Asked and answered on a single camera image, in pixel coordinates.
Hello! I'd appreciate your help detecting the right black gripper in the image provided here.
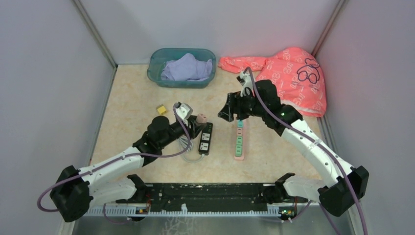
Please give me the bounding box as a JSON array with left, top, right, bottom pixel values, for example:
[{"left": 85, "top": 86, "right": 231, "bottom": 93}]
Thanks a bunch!
[{"left": 218, "top": 89, "right": 266, "bottom": 122}]

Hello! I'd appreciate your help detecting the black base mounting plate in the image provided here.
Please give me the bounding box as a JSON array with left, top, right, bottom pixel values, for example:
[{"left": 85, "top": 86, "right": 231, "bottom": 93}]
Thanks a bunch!
[{"left": 115, "top": 183, "right": 309, "bottom": 213}]

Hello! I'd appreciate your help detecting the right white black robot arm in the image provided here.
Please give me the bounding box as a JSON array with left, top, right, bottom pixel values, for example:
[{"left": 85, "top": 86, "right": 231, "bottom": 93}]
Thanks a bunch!
[{"left": 218, "top": 80, "right": 369, "bottom": 217}]

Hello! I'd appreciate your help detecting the pink charger plug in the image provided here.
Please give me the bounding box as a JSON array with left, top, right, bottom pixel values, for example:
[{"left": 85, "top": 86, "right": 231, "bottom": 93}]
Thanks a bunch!
[
  {"left": 236, "top": 128, "right": 244, "bottom": 136},
  {"left": 196, "top": 113, "right": 208, "bottom": 125}
]

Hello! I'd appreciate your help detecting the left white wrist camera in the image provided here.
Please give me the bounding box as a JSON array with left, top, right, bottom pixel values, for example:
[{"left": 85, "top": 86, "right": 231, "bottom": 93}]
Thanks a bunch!
[{"left": 173, "top": 102, "right": 193, "bottom": 125}]

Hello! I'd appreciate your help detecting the teal plastic basin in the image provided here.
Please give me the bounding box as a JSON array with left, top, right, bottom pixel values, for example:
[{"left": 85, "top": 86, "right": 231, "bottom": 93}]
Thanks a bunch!
[{"left": 147, "top": 48, "right": 217, "bottom": 89}]

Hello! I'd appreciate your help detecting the lavender cloth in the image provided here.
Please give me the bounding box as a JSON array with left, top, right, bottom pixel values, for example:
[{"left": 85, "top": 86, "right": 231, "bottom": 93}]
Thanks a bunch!
[{"left": 161, "top": 53, "right": 213, "bottom": 82}]

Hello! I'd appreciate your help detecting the yellow charger plug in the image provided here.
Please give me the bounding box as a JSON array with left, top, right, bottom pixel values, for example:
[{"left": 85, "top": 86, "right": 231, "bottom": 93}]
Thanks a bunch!
[{"left": 156, "top": 105, "right": 168, "bottom": 115}]

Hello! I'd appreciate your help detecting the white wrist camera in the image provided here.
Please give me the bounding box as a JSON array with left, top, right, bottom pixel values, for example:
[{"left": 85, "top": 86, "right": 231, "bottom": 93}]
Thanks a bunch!
[
  {"left": 173, "top": 102, "right": 193, "bottom": 125},
  {"left": 237, "top": 71, "right": 253, "bottom": 97}
]

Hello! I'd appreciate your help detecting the grey power cable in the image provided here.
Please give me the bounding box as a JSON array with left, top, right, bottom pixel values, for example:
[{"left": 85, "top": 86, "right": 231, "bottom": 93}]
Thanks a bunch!
[{"left": 178, "top": 134, "right": 206, "bottom": 164}]

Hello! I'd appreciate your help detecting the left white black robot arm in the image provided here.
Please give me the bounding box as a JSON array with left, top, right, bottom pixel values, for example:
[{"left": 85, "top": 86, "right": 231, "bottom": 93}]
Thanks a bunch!
[{"left": 49, "top": 114, "right": 207, "bottom": 222}]

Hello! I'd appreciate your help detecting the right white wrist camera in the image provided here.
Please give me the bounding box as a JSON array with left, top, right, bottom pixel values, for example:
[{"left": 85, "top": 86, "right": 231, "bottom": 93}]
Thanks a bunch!
[{"left": 237, "top": 71, "right": 253, "bottom": 97}]

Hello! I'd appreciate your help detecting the black power strip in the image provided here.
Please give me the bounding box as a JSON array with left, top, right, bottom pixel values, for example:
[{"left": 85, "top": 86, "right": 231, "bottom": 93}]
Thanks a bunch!
[{"left": 198, "top": 122, "right": 213, "bottom": 156}]

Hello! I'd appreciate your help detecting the pink power strip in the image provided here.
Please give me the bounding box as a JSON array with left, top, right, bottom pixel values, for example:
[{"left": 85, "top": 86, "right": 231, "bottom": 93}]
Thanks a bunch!
[{"left": 234, "top": 119, "right": 248, "bottom": 161}]

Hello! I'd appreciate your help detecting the coral patterned jacket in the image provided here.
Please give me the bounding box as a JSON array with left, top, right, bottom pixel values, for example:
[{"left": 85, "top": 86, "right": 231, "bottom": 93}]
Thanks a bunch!
[{"left": 218, "top": 47, "right": 327, "bottom": 118}]

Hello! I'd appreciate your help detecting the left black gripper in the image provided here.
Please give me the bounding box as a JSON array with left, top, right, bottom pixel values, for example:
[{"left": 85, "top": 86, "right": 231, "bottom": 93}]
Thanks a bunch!
[{"left": 159, "top": 115, "right": 207, "bottom": 149}]

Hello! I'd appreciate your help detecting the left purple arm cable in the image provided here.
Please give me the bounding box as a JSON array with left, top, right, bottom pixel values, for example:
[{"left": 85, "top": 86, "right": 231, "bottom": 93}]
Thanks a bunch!
[{"left": 36, "top": 103, "right": 192, "bottom": 213}]

